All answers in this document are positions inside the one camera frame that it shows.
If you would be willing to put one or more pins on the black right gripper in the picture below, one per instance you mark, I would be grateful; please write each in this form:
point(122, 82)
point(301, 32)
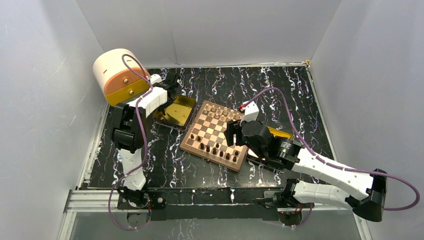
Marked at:
point(233, 127)

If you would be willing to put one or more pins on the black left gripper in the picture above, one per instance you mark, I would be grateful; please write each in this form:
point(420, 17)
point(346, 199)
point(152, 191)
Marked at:
point(162, 106)

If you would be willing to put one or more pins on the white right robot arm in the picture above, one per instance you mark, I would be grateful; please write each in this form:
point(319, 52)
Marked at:
point(362, 192)

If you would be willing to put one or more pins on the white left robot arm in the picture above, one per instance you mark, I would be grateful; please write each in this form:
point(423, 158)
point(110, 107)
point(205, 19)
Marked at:
point(130, 123)

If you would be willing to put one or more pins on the wooden chess board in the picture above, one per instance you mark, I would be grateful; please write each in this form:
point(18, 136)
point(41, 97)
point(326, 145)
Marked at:
point(210, 124)

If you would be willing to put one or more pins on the gold tin box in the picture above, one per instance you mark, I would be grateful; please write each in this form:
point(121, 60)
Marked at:
point(178, 115)

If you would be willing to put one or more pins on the gold tin lid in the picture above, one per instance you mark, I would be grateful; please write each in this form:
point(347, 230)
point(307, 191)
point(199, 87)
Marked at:
point(252, 157)

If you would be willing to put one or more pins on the round cream drawer cabinet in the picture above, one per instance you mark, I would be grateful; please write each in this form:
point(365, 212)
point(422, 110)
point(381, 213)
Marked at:
point(119, 76)

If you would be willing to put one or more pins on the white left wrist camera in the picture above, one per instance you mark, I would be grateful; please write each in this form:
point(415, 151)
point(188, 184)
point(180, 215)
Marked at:
point(155, 79)

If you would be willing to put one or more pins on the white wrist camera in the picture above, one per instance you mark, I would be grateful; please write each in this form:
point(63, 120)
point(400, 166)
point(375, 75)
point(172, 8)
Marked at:
point(155, 79)
point(250, 111)

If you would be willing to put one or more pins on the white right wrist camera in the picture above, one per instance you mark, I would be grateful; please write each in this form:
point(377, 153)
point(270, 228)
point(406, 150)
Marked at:
point(250, 111)

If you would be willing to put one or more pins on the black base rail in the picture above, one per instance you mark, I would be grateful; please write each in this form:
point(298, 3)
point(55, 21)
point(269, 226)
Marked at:
point(264, 203)

